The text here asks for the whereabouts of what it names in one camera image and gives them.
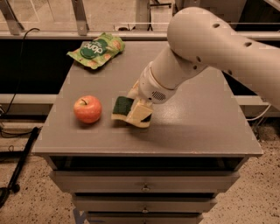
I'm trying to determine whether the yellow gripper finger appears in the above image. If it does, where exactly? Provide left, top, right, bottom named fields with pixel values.
left=127, top=81, right=139, bottom=100
left=125, top=98, right=153, bottom=128

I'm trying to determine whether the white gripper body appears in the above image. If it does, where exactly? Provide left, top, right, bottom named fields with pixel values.
left=138, top=62, right=176, bottom=104

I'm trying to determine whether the green and yellow sponge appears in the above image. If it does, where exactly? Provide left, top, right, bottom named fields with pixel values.
left=111, top=95, right=152, bottom=123

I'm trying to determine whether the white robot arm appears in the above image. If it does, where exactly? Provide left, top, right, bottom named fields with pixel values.
left=125, top=7, right=280, bottom=127

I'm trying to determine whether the red apple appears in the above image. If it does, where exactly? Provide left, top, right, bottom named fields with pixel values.
left=73, top=95, right=102, bottom=123

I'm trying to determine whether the green snack bag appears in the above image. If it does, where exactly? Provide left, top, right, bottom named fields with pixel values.
left=67, top=32, right=125, bottom=69

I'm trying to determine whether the grey drawer cabinet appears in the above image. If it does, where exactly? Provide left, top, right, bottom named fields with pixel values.
left=33, top=41, right=262, bottom=224

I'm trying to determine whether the black stand leg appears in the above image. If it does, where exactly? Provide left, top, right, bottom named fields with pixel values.
left=0, top=127, right=39, bottom=208

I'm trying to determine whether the white cable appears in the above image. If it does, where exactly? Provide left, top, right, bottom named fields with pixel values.
left=245, top=103, right=273, bottom=123

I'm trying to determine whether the metal railing frame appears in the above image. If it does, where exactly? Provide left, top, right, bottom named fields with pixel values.
left=0, top=0, right=280, bottom=41

